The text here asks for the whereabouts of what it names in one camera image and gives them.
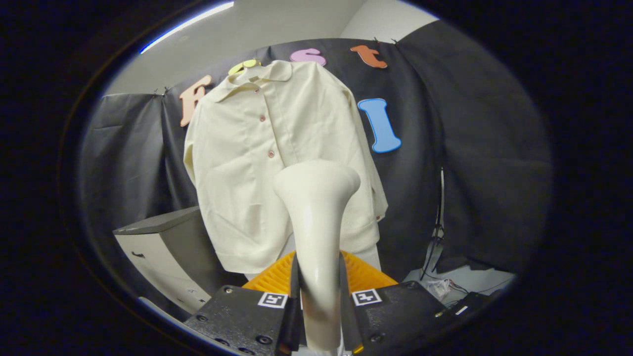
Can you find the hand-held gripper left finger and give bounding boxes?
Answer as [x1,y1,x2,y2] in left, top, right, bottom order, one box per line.
[183,251,302,356]

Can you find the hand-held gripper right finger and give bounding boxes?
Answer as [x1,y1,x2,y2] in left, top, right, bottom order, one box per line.
[339,251,458,356]

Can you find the white garment steamer head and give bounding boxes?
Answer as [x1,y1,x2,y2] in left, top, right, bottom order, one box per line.
[272,159,361,352]

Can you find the cream button-up shirt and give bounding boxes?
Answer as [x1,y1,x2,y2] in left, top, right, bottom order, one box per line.
[183,60,389,274]

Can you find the small black floor device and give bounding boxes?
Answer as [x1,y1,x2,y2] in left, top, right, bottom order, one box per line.
[438,292,493,322]

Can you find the grey and cream cabinet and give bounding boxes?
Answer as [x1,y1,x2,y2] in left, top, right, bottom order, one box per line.
[113,206,248,314]

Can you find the black backdrop cloth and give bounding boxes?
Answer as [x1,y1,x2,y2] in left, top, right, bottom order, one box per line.
[79,20,553,317]

